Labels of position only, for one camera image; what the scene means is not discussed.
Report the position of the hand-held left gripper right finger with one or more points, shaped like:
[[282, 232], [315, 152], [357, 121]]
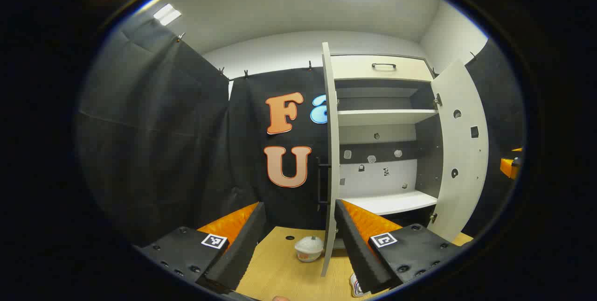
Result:
[[357, 249]]

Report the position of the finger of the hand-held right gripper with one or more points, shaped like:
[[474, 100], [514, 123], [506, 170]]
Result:
[[509, 168]]

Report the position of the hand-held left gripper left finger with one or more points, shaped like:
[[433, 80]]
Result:
[[240, 249]]

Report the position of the white shoe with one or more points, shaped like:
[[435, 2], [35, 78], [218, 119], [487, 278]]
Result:
[[357, 287]]

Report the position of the white shoe cabinet door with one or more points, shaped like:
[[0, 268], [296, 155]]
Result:
[[332, 151], [459, 151]]

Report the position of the white shoe cabinet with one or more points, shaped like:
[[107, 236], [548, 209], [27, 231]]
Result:
[[387, 200]]

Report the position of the white cabinet drawer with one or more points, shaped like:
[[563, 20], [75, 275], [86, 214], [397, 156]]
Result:
[[354, 67]]

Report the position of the white lidded food cup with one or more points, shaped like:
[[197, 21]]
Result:
[[308, 247]]

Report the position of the black backdrop cloth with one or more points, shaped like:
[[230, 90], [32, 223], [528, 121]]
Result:
[[163, 151]]

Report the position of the small ceiling light panel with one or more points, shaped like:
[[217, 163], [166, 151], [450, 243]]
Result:
[[167, 14]]

